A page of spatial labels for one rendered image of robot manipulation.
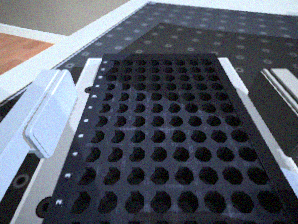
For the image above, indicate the dark grey perforated base plate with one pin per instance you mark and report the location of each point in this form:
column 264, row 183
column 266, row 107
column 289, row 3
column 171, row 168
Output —
column 251, row 41

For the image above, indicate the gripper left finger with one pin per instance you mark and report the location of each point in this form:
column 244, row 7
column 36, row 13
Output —
column 35, row 123

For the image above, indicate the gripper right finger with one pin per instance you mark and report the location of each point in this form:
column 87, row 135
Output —
column 274, row 94

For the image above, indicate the black well plate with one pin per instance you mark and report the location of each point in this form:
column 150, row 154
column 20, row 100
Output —
column 162, row 118

